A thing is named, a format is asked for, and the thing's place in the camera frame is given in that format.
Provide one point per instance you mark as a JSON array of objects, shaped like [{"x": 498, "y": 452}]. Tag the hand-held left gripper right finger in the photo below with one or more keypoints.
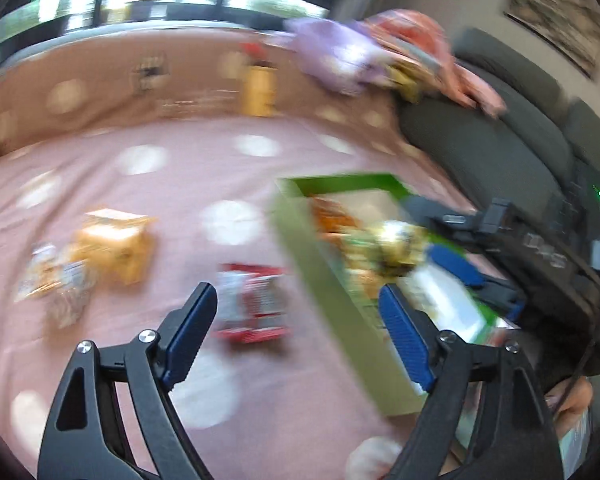
[{"x": 402, "y": 340}]

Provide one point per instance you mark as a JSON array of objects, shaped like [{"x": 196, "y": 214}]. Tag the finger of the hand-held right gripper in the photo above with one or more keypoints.
[
  {"x": 440, "y": 212},
  {"x": 455, "y": 265}
]

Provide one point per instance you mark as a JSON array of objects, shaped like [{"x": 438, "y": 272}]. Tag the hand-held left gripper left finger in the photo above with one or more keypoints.
[{"x": 190, "y": 335}]

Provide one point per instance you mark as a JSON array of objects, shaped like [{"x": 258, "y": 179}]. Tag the white and blue snack packet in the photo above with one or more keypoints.
[{"x": 445, "y": 305}]

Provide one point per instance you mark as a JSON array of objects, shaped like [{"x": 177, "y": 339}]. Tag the gold snack packet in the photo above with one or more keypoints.
[{"x": 397, "y": 247}]

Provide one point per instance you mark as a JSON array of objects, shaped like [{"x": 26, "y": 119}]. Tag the red snack packet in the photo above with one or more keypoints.
[{"x": 252, "y": 305}]

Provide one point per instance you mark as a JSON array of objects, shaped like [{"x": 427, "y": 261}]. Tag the green rimmed white box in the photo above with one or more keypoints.
[{"x": 330, "y": 300}]

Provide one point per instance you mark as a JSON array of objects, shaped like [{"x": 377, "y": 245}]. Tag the person's right hand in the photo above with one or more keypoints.
[{"x": 572, "y": 402}]

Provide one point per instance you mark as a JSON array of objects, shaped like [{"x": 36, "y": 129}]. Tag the grey sofa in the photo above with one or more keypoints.
[{"x": 505, "y": 135}]

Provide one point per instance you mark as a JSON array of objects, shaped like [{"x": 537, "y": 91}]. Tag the yellow snack packet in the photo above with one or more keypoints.
[{"x": 115, "y": 245}]

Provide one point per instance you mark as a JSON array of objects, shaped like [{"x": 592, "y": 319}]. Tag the white and orange snack packet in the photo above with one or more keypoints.
[{"x": 55, "y": 282}]

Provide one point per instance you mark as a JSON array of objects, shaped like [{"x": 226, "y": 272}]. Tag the pink polka dot blanket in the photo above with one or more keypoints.
[{"x": 180, "y": 185}]

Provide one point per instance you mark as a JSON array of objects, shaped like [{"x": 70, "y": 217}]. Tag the pile of pink cloths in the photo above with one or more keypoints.
[{"x": 430, "y": 45}]

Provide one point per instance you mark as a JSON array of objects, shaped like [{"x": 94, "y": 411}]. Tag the purple plastic bag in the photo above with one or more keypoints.
[{"x": 340, "y": 55}]

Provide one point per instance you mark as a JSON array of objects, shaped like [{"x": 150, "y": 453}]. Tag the yellow bottle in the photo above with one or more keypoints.
[{"x": 258, "y": 90}]

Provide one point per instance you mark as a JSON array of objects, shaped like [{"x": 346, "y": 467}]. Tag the brown polka dot blanket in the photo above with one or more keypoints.
[{"x": 105, "y": 110}]

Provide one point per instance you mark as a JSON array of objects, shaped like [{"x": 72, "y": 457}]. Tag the black insect figure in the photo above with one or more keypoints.
[{"x": 151, "y": 71}]

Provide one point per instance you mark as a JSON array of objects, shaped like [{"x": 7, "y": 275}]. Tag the framed wall picture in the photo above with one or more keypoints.
[{"x": 560, "y": 10}]

